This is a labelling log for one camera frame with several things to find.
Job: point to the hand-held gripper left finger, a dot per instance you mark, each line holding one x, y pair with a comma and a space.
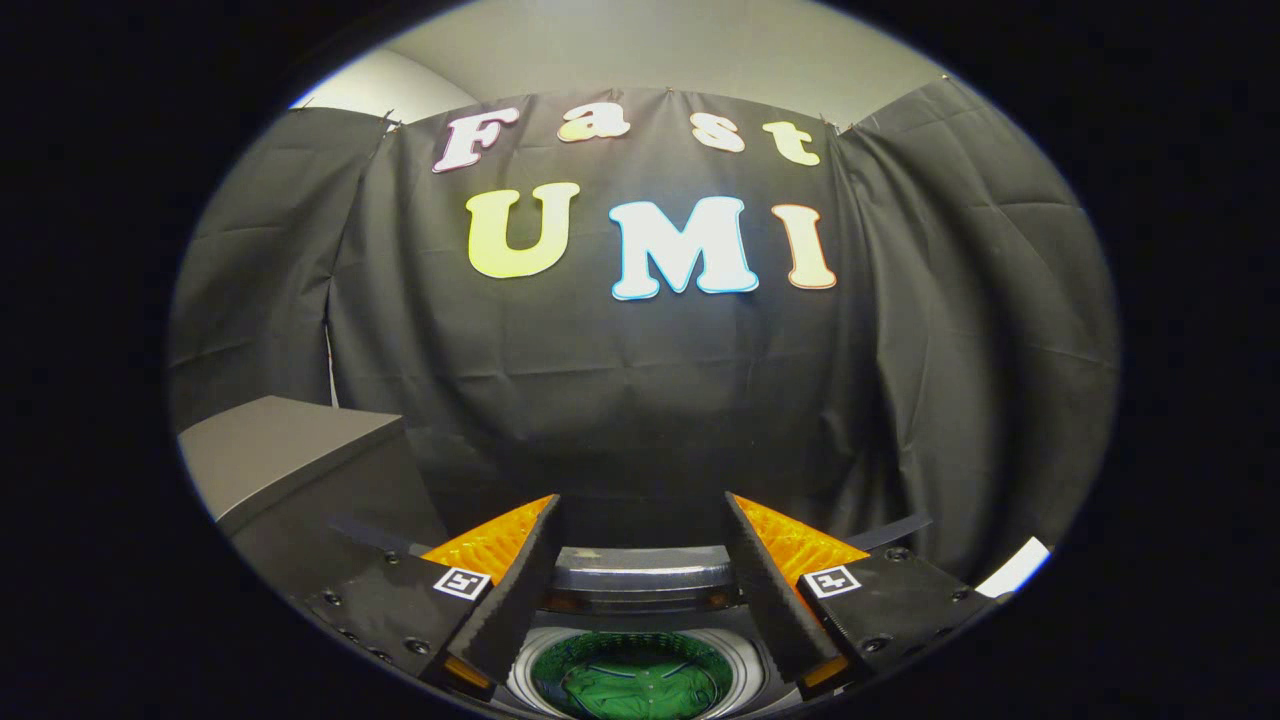
520, 580

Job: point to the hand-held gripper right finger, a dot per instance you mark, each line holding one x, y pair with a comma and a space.
765, 585

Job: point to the grey washing machine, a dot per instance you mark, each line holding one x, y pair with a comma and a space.
752, 660

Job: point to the green polo shirt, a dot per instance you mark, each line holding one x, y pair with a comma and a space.
640, 690

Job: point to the black backdrop cloth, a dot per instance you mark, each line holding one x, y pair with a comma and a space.
650, 400

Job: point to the grey cabinet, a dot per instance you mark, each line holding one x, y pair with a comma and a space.
280, 450

